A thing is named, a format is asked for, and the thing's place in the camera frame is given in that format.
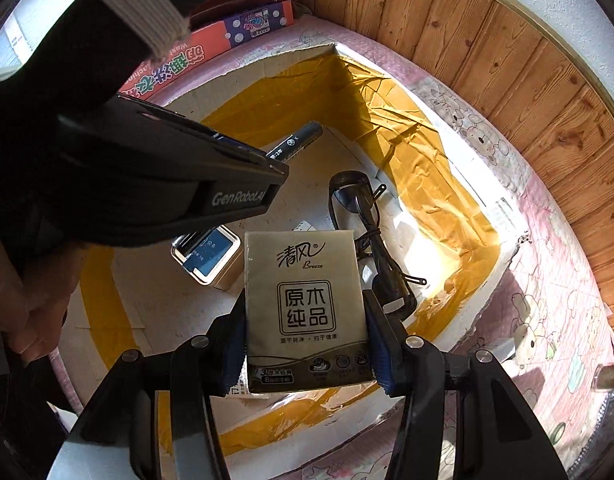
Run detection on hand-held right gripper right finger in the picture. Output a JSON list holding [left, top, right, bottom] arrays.
[[362, 290, 570, 480]]

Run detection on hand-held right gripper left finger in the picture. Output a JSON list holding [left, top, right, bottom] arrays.
[[52, 292, 250, 480]]

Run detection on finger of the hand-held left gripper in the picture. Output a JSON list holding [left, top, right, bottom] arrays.
[[119, 96, 265, 157], [62, 117, 290, 188]]

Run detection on black glasses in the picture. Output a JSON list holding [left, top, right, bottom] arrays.
[[328, 171, 428, 325]]

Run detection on black marker pen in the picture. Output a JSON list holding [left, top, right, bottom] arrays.
[[264, 121, 324, 163]]

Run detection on gold tin blue label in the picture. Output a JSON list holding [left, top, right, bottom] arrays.
[[169, 226, 240, 292]]

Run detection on gold tissue packet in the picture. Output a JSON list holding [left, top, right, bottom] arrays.
[[244, 229, 375, 395]]

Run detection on white cardboard box yellow tape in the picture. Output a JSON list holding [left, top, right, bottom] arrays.
[[54, 42, 530, 461]]

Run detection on person's left hand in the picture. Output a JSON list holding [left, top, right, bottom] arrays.
[[0, 222, 85, 363]]

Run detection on orange colourful box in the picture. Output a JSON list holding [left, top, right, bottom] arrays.
[[119, 0, 295, 96]]

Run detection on pink printed blanket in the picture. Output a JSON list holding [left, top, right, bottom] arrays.
[[47, 12, 614, 480]]

